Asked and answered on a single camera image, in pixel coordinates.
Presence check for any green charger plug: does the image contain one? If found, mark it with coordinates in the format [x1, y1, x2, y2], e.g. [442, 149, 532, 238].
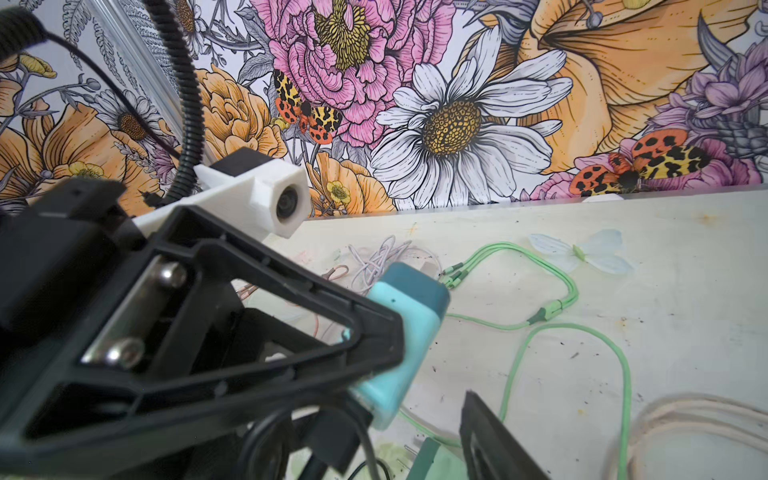
[406, 438, 469, 480]

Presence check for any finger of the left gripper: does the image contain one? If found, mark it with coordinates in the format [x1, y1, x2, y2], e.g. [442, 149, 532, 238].
[138, 207, 403, 417]

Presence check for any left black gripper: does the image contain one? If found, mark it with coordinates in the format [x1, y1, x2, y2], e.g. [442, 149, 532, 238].
[1, 180, 264, 479]

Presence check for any teal charger plug dark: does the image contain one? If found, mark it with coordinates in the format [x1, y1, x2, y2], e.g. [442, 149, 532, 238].
[352, 262, 450, 431]

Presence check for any round socket pink cable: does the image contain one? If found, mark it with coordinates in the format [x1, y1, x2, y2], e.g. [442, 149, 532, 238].
[605, 393, 768, 480]

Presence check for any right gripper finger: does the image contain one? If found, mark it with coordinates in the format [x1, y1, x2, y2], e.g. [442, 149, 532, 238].
[459, 391, 548, 480]

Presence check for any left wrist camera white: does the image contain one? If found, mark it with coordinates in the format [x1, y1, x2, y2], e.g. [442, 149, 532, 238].
[135, 147, 312, 241]

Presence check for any green usb cable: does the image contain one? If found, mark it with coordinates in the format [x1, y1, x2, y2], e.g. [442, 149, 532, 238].
[395, 241, 634, 480]

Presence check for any white tangled cable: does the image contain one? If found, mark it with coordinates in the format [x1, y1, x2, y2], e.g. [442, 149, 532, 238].
[335, 235, 443, 295]

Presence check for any white paper butterfly far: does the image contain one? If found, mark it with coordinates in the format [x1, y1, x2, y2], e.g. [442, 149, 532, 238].
[529, 229, 633, 275]

